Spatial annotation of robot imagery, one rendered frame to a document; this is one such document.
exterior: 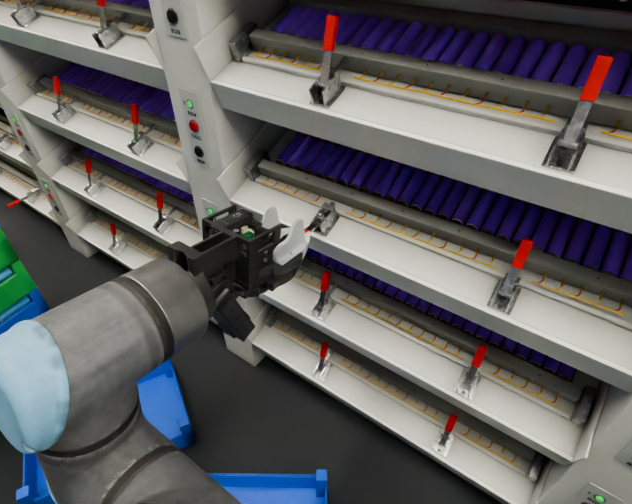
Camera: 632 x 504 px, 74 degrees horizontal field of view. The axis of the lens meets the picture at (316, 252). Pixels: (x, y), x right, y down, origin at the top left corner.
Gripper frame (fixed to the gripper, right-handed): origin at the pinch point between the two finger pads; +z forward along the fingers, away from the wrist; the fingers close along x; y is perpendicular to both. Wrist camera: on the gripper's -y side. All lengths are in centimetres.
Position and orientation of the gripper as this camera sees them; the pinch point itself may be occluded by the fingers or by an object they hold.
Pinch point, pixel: (297, 239)
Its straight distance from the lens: 58.1
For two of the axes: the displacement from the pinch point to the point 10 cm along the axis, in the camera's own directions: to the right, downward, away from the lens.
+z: 5.7, -4.0, 7.2
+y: 1.0, -8.4, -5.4
